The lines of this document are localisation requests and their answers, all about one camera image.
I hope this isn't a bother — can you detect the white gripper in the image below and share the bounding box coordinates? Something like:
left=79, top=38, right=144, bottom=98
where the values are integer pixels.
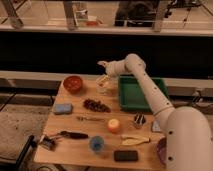
left=97, top=60, right=126, bottom=86

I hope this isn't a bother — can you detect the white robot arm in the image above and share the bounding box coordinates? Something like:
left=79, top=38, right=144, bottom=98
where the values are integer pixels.
left=98, top=53, right=213, bottom=171

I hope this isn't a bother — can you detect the white paper cup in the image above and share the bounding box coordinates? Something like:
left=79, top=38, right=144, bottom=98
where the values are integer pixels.
left=96, top=80, right=109, bottom=94

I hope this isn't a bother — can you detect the blue cup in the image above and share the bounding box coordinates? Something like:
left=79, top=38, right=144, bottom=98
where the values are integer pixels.
left=89, top=136, right=104, bottom=153

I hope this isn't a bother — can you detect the red bowl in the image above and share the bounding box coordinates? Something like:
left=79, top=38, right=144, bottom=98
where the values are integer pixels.
left=63, top=76, right=83, bottom=94

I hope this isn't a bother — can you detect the bunch of dark grapes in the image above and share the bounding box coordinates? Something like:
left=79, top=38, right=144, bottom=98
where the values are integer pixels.
left=83, top=99, right=111, bottom=113

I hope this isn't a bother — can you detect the green plastic tray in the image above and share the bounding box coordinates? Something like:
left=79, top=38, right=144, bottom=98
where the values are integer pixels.
left=117, top=76, right=170, bottom=113

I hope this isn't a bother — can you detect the small metal fork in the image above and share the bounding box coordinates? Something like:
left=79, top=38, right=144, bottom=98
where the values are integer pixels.
left=76, top=116, right=104, bottom=122

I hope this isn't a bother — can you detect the orange fruit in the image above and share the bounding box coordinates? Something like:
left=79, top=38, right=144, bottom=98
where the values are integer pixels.
left=107, top=119, right=120, bottom=133

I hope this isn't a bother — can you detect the blue sponge left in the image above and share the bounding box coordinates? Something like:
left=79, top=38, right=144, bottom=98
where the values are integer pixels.
left=53, top=104, right=72, bottom=115

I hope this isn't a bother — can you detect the yellow banana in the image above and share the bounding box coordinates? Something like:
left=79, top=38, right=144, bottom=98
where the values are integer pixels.
left=121, top=134, right=151, bottom=146

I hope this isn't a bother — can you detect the black rectangular block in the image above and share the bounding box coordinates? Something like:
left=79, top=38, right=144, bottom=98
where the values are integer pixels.
left=114, top=150, right=138, bottom=162

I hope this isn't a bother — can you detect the purple bowl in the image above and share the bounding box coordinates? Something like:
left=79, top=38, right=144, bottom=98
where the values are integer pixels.
left=156, top=138, right=166, bottom=165

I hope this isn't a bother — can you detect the black chair backrest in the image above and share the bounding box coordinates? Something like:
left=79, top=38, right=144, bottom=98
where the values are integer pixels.
left=14, top=135, right=37, bottom=171

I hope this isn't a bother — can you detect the black handled brush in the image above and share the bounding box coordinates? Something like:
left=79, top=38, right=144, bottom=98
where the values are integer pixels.
left=39, top=131, right=89, bottom=151

